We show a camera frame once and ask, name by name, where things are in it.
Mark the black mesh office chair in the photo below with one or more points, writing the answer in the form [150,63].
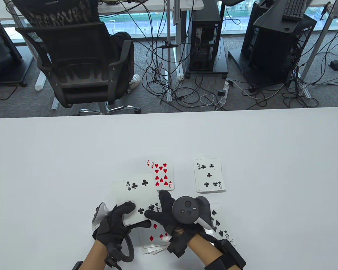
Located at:
[81,84]

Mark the black foot pedal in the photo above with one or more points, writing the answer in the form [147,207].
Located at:
[334,65]

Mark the black spades playing card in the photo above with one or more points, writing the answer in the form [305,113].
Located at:
[224,225]

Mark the person's left forearm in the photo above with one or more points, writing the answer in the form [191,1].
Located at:
[95,257]

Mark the black equipment cart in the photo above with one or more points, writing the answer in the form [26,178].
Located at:
[0,56]

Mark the black keyboard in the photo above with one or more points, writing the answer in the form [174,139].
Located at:
[294,9]

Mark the person's right forearm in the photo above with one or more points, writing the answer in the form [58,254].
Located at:
[202,251]

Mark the person's left hand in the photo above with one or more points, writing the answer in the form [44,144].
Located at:
[112,227]

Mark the white power strip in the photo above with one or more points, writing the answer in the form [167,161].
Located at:
[224,98]

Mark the black wheeled computer stand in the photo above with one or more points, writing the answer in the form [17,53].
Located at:
[221,64]

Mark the black power adapter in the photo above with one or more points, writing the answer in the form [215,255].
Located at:
[222,92]

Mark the person's right hand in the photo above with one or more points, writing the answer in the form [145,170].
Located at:
[166,216]

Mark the deck of playing cards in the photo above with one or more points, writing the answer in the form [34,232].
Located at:
[117,194]

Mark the large black computer case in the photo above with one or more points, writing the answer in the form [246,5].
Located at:
[276,50]

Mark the single red heart playing card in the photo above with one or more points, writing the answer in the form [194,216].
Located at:
[148,162]

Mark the aluminium frame leg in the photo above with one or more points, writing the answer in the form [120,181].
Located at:
[317,46]
[14,15]

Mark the black computer tower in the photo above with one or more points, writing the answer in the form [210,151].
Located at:
[253,17]
[207,17]

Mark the hearts card pile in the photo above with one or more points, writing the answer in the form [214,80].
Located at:
[157,175]

